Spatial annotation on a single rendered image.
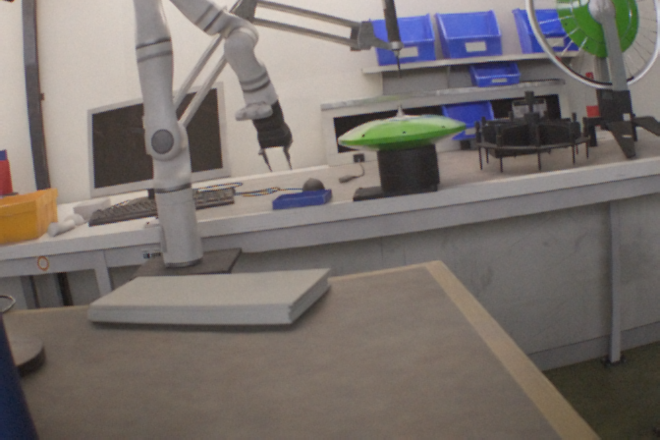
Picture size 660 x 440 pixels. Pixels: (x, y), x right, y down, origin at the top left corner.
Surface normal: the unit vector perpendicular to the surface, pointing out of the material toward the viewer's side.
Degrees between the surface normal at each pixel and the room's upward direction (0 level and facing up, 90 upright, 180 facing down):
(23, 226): 94
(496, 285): 90
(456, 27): 90
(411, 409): 0
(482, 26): 90
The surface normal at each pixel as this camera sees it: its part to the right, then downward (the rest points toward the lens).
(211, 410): -0.14, -0.98
